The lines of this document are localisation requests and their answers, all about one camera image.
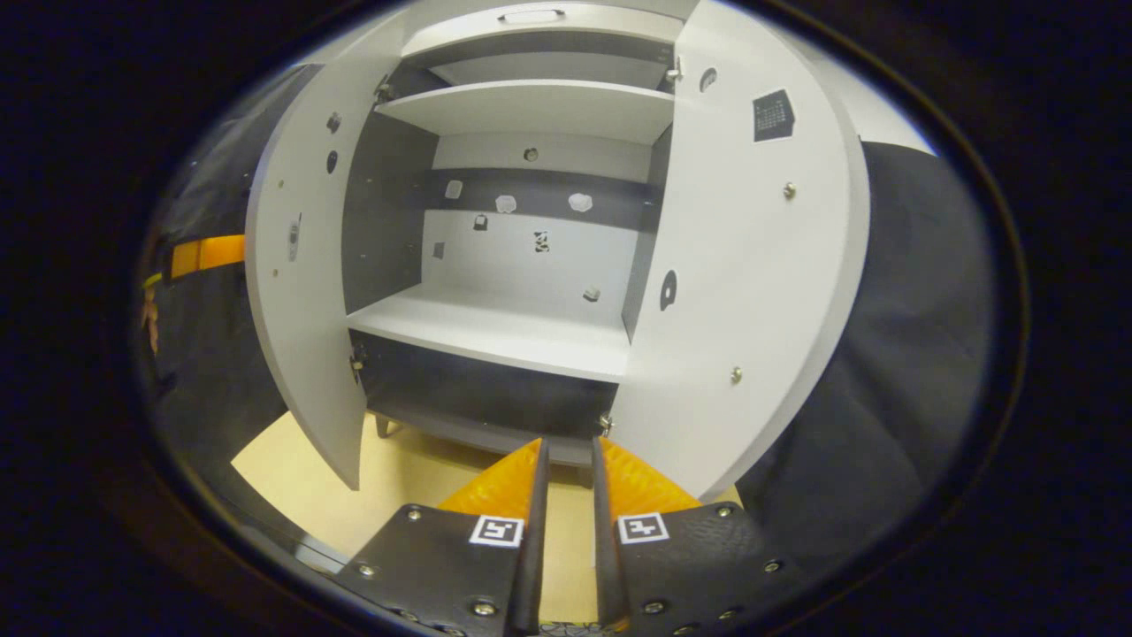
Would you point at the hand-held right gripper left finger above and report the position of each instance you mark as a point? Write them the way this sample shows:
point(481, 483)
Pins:
point(535, 531)

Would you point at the metal door hinge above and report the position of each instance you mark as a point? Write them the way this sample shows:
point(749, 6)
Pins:
point(606, 425)
point(676, 72)
point(357, 363)
point(385, 91)

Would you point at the black backdrop cloth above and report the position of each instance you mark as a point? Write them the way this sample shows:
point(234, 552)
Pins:
point(212, 372)
point(884, 354)

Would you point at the grey double-door shoe cabinet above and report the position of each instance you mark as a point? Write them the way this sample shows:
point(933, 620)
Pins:
point(389, 212)

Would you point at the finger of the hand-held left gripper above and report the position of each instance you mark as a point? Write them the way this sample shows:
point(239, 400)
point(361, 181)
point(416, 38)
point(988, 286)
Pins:
point(208, 255)

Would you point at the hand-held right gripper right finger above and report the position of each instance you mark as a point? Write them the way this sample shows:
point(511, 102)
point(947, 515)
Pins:
point(603, 531)

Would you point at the grey cabinet drawer front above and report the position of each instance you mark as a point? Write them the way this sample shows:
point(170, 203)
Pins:
point(460, 31)

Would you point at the white cabinet shelf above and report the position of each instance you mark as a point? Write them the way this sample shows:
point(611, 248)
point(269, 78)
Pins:
point(495, 332)
point(531, 111)

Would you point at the cabinet leg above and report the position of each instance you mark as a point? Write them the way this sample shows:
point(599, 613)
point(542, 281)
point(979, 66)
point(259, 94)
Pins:
point(387, 426)

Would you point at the grey cabinet door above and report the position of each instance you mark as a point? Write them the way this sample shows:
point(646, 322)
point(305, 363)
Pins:
point(752, 292)
point(301, 336)

